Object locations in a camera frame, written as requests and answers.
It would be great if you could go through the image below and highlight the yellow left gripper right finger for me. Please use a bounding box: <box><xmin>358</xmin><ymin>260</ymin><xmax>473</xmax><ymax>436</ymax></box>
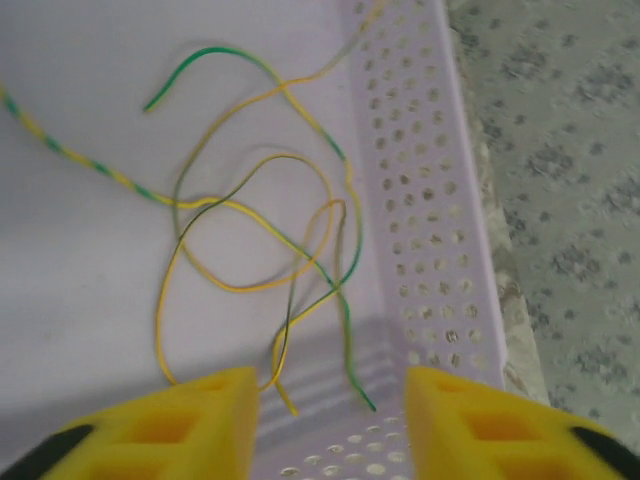
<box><xmin>403</xmin><ymin>364</ymin><xmax>640</xmax><ymax>480</ymax></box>

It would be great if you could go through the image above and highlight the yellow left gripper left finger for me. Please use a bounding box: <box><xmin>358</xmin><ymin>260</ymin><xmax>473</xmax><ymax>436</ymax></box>
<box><xmin>0</xmin><ymin>366</ymin><xmax>260</xmax><ymax>480</ymax></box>

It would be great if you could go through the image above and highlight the yellow-green striped cable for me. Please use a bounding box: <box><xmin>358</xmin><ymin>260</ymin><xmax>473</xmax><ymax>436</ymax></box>
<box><xmin>142</xmin><ymin>46</ymin><xmax>364</xmax><ymax>417</ymax></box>
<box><xmin>0</xmin><ymin>84</ymin><xmax>377</xmax><ymax>414</ymax></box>
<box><xmin>287</xmin><ymin>198</ymin><xmax>349</xmax><ymax>326</ymax></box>
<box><xmin>154</xmin><ymin>0</ymin><xmax>389</xmax><ymax>389</ymax></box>

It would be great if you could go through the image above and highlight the lilac plastic basket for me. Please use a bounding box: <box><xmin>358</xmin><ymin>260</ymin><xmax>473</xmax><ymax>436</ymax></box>
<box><xmin>0</xmin><ymin>0</ymin><xmax>511</xmax><ymax>480</ymax></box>

